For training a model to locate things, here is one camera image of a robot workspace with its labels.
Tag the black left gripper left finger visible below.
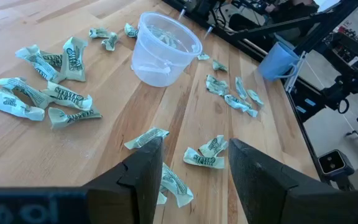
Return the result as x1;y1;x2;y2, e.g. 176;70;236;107
84;136;165;224

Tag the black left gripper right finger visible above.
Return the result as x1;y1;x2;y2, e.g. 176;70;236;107
228;138;347;224

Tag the clear plastic cup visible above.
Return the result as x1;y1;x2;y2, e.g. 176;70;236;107
131;11;203;88

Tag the pale blue mug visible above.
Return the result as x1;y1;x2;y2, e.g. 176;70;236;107
257;41;301;82

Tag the small black table-level camera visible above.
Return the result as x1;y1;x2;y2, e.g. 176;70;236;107
317;149;356;181

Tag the white metal bracket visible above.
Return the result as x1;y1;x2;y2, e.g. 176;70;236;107
283;50;307;93

